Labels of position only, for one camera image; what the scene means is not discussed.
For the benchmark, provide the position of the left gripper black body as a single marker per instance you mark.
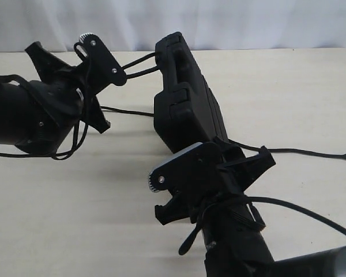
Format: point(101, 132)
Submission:
point(67, 95)

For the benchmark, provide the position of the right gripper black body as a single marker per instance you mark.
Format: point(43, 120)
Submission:
point(231, 176)

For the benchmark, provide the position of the black plastic tool case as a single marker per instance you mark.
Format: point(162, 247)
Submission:
point(185, 111)

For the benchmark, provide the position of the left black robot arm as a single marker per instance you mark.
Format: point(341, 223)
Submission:
point(36, 116)

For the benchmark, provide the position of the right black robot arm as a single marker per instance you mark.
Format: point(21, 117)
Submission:
point(232, 227)

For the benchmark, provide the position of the white curtain backdrop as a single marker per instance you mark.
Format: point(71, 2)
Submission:
point(206, 25)

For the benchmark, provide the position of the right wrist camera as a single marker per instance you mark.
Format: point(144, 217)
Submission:
point(178, 166)

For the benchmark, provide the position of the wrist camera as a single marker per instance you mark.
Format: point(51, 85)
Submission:
point(178, 166)
point(104, 65)

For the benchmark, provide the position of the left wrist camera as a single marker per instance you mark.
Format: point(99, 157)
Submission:
point(104, 65)

